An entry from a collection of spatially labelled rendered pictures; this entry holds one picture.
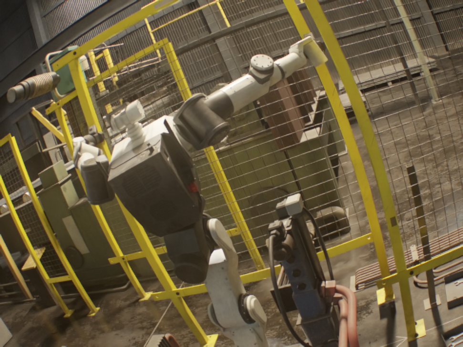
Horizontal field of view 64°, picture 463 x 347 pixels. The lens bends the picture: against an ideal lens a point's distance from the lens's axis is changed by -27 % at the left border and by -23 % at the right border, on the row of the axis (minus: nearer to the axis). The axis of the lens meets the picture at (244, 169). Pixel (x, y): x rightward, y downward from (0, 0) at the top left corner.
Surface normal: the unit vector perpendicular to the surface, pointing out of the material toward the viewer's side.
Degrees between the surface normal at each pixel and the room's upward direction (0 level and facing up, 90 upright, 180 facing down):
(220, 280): 74
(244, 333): 67
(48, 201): 90
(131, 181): 107
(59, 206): 90
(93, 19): 90
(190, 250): 62
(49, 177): 90
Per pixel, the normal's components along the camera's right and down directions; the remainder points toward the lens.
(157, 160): 0.13, 0.48
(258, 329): -0.17, 0.43
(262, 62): 0.08, -0.53
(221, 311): -0.38, -0.17
